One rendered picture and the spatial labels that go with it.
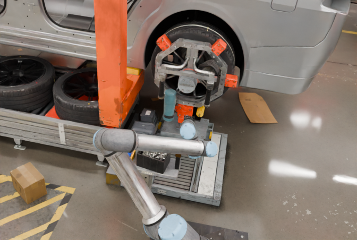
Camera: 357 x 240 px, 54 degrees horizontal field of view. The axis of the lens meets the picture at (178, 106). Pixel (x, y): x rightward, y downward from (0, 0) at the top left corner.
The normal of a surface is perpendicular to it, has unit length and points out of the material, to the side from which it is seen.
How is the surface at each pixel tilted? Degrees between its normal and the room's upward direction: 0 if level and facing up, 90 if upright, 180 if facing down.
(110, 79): 90
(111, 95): 90
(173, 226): 39
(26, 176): 0
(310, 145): 0
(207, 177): 0
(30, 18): 91
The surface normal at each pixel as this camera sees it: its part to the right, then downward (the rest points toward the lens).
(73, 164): 0.09, -0.82
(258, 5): -0.18, 0.55
